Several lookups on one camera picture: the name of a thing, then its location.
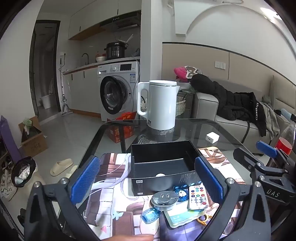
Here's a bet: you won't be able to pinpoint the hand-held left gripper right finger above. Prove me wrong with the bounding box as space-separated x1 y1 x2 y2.
194 156 271 241

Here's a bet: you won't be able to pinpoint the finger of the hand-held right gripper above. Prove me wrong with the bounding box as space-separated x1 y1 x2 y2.
256 140 296 172
233 147 288 183

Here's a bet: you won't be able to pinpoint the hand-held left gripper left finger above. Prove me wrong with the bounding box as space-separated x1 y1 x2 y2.
24 156 102 241

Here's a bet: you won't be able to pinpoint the green white plastic case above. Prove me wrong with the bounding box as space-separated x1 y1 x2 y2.
164 204 208 229

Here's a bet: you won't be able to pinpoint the black cardboard box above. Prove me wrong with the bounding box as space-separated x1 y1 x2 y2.
131 140 204 197

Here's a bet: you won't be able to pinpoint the person's left hand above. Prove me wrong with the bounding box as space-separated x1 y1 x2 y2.
109 234 154 241

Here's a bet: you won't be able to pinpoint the beige slipper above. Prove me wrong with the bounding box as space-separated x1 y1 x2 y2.
50 159 73 176
65 165 79 179

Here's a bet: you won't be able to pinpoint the white remote control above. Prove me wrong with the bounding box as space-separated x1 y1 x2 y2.
187 184 206 211

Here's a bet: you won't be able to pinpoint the plastic bottle red label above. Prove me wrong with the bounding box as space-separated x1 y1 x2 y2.
274 119 296 158

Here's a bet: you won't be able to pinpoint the blue cartoon badge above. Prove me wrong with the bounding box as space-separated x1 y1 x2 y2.
174 186 190 203

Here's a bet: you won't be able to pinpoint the grey garment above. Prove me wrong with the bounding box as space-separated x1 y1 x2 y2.
261 102 287 139

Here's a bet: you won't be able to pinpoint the white charger cube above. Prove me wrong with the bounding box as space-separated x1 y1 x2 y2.
205 132 220 142

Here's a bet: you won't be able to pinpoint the printed cartoon mat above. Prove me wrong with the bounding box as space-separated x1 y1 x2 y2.
84 146 245 241

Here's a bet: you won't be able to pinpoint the round silver travel adapter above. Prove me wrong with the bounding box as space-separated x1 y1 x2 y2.
150 191 179 211

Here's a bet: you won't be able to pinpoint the black puffer jacket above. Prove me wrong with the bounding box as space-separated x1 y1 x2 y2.
190 74 270 137

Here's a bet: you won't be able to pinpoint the brown cardboard box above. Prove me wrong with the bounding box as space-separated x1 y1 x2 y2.
18 115 48 157

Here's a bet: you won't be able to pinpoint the red cardboard box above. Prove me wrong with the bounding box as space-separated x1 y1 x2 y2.
109 112 137 143

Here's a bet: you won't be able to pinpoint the black trash bag bin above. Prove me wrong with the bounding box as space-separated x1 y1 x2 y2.
11 156 38 188

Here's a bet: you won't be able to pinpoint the grey sofa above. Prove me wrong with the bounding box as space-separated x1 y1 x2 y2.
193 74 296 154

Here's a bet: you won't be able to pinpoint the clear blue plastic piece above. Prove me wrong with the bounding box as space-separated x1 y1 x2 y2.
141 208 160 223

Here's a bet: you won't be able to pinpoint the pile of shoes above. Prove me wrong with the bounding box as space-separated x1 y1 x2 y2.
0 160 18 202

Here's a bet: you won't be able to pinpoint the wicker basket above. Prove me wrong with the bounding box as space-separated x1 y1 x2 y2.
141 93 186 118

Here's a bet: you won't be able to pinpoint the purple flat box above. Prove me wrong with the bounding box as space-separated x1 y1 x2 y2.
0 115 22 164

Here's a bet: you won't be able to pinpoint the white bucket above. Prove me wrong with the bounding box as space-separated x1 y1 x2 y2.
40 94 52 109

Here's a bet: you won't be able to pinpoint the white electric kettle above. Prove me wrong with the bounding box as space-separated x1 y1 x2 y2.
137 80 180 130

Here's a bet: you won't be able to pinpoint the mop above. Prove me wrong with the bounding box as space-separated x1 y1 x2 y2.
59 58 73 117

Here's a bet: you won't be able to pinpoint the white kitchen counter cabinets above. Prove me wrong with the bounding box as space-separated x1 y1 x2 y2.
62 62 103 116

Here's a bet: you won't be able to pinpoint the white washing machine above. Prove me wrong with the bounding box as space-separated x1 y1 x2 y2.
97 61 141 122

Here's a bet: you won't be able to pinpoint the patterned cushion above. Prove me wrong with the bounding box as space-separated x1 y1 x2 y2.
184 66 202 79

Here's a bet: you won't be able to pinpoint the pink cloth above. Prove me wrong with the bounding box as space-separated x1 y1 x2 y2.
174 66 190 81

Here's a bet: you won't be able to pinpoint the black pressure cooker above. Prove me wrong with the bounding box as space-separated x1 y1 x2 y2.
106 42 128 61

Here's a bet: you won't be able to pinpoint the white upper cabinets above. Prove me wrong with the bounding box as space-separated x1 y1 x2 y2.
68 0 142 41

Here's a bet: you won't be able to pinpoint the range hood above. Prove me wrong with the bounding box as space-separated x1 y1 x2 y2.
100 11 141 30

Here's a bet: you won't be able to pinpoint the dark door frame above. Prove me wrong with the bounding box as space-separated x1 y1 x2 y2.
29 20 61 123

